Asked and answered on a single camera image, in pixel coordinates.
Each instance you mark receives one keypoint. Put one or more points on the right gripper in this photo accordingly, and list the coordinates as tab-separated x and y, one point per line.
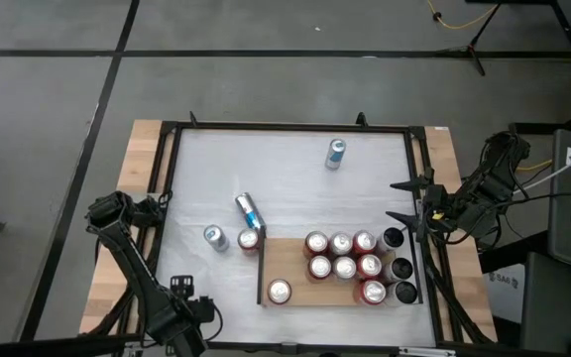
434	205

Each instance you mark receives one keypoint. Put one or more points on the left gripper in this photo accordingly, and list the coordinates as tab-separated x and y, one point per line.
191	310

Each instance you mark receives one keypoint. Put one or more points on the red soda can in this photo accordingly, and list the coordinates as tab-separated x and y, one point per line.
365	241

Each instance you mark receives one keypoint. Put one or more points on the silver Diet Coke can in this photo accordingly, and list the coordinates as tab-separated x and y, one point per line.
345	268
341	243

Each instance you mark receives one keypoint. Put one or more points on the blue and silver slim can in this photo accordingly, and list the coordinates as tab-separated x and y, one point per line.
214	237
250	210

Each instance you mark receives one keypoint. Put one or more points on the blue silver Red Bull can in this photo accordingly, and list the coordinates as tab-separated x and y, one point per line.
335	156

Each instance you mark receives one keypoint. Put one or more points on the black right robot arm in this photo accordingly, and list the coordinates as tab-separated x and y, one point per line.
489	188

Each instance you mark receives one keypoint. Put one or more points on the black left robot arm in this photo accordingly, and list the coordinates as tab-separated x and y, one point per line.
132	263

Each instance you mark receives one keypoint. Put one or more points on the light wooden shelf board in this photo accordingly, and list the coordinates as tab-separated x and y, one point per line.
290	258

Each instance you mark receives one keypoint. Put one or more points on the white paper sign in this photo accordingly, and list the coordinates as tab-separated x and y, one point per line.
503	297

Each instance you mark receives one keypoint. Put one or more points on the black stand base bar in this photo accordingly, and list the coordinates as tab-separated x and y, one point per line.
545	128

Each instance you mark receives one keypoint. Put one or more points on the black tripod stand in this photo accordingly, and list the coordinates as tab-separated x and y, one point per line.
471	47

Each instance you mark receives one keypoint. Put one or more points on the black metal shelf frame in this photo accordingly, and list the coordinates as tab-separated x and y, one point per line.
261	268

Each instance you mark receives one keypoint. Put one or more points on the black table frame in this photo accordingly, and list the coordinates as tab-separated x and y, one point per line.
290	127

